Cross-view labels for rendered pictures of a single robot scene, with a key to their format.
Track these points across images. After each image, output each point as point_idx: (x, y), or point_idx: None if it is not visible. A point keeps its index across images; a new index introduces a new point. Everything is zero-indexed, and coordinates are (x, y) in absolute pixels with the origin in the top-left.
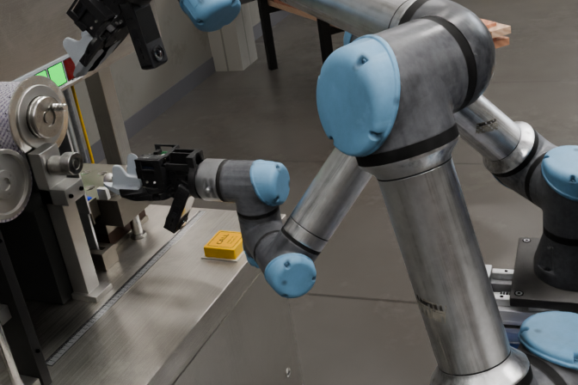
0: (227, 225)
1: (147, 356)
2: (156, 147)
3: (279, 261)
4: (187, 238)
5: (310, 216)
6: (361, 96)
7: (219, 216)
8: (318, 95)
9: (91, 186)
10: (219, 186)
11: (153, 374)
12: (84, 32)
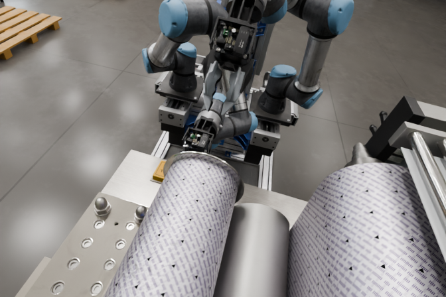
0: (133, 178)
1: (263, 197)
2: (183, 140)
3: (254, 118)
4: (143, 200)
5: (245, 95)
6: (351, 11)
7: (117, 184)
8: (340, 18)
9: (115, 244)
10: (222, 119)
11: (275, 192)
12: (208, 75)
